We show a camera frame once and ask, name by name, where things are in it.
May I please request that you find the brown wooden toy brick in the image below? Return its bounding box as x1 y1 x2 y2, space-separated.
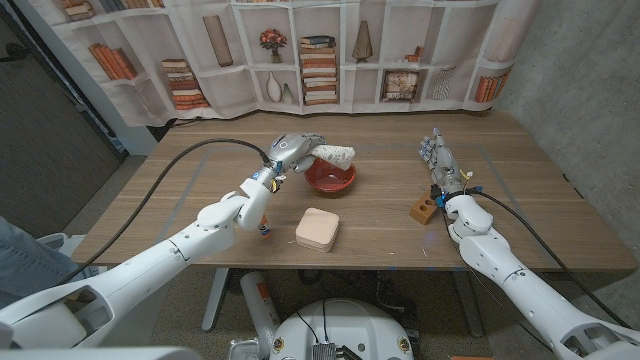
409 192 441 226

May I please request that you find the red bowl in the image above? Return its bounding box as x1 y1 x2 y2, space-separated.
304 157 357 194

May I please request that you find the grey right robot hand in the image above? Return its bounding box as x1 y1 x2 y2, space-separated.
419 127 467 197

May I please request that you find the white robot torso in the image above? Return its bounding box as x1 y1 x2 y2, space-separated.
269 298 415 360

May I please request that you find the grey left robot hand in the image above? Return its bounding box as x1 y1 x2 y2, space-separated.
253 132 327 185

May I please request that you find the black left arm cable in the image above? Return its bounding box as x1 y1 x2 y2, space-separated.
57 138 272 287

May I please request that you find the person leg in jeans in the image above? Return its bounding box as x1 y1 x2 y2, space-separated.
0 215 101 310

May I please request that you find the beige square jewelry box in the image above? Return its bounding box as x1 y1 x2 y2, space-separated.
294 207 341 254

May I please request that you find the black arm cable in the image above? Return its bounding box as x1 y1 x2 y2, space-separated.
465 186 632 330
57 138 272 287

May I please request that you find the grey table leg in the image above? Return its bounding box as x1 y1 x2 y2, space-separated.
452 271 485 339
201 268 230 333

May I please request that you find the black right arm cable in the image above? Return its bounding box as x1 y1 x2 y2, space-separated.
465 186 632 330

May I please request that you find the white leaf print pen bag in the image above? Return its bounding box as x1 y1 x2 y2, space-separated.
309 143 357 171

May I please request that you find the printed bookshelf backdrop cloth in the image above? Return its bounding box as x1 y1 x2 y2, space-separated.
27 0 544 128

